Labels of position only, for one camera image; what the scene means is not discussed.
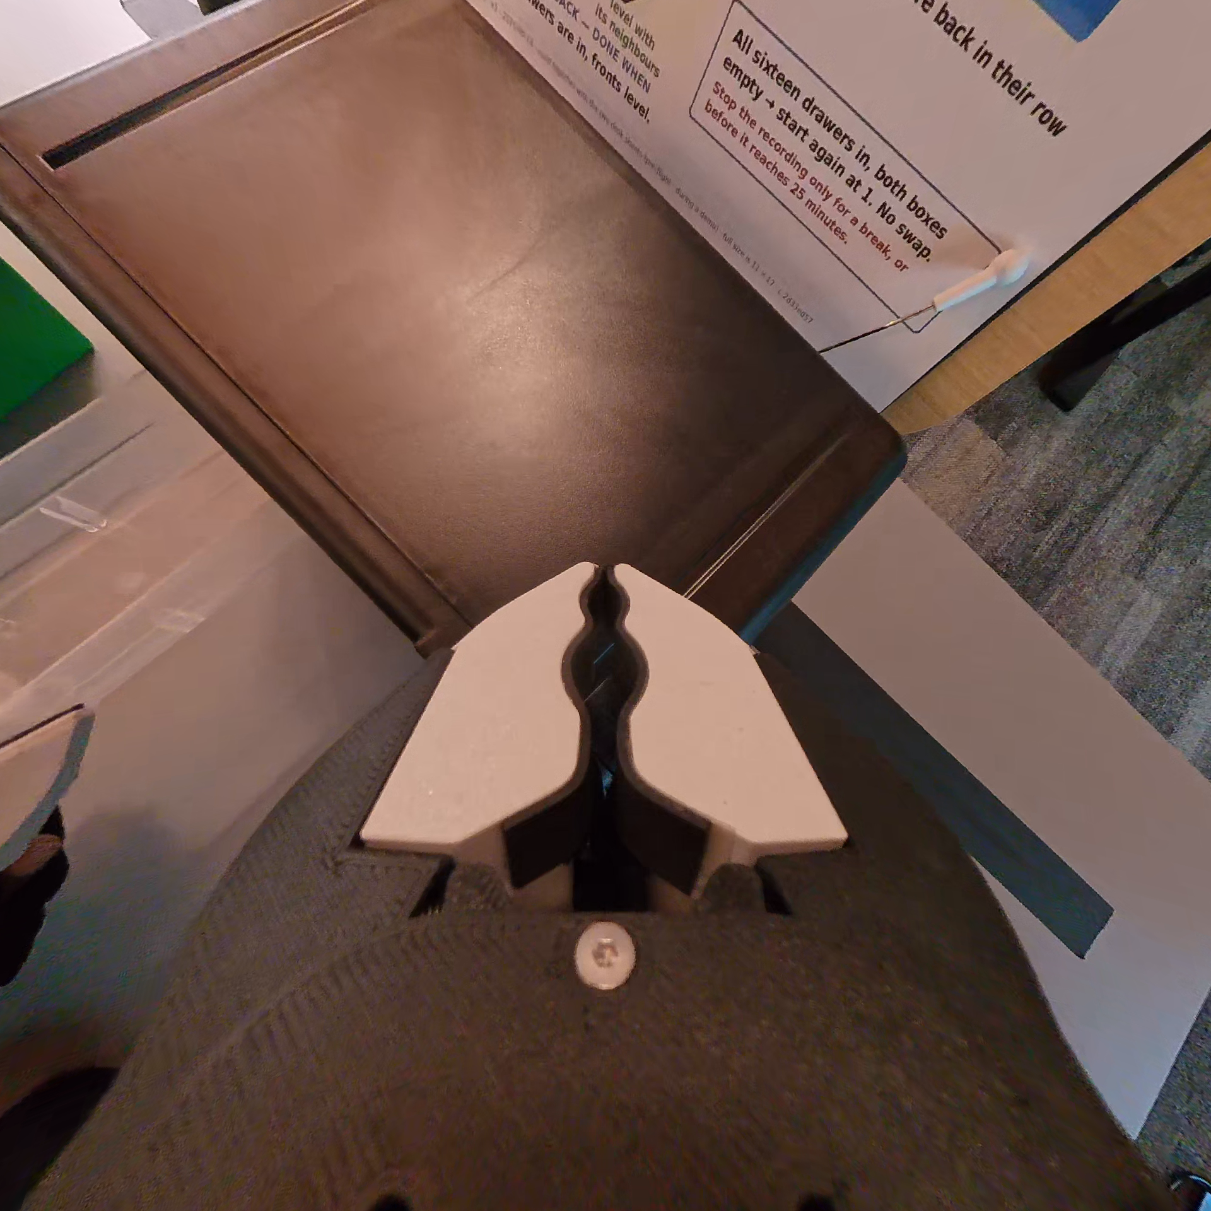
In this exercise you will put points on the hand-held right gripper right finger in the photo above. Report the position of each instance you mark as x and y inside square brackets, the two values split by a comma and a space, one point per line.
[728, 748]

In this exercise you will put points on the white instruction sheet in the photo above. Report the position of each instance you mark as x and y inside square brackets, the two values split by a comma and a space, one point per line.
[1041, 180]

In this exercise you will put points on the green box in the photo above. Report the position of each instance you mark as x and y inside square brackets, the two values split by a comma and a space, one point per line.
[34, 341]

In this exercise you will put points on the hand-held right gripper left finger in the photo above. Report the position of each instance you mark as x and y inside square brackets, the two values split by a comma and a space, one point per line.
[473, 748]

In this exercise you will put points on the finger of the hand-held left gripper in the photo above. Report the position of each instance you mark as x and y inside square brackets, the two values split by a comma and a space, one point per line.
[28, 775]

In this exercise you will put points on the clear plastic box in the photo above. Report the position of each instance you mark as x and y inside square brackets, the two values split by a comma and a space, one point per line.
[142, 568]

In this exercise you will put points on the black tray of grey cylinders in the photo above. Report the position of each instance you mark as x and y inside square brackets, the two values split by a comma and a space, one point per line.
[455, 330]

